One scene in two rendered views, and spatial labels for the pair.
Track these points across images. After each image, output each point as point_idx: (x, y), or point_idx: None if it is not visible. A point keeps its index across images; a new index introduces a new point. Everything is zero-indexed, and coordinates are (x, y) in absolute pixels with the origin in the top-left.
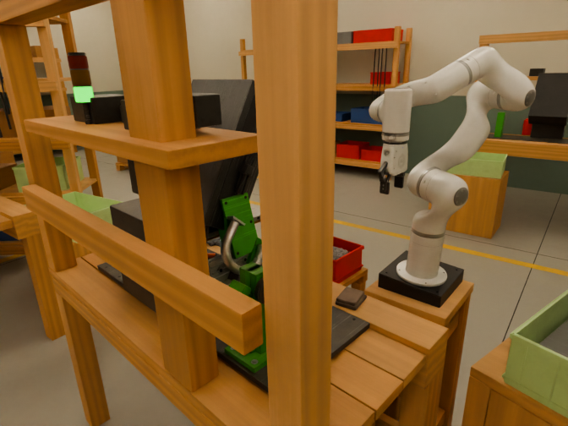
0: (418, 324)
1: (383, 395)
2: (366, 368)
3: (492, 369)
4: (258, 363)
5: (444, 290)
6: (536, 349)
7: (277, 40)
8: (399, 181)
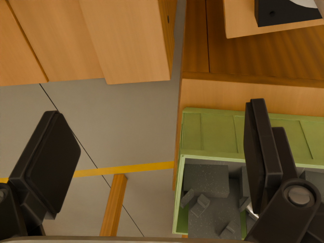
0: (142, 48)
1: (12, 81)
2: (16, 44)
3: (194, 94)
4: None
5: (288, 20)
6: (178, 168)
7: None
8: (249, 168)
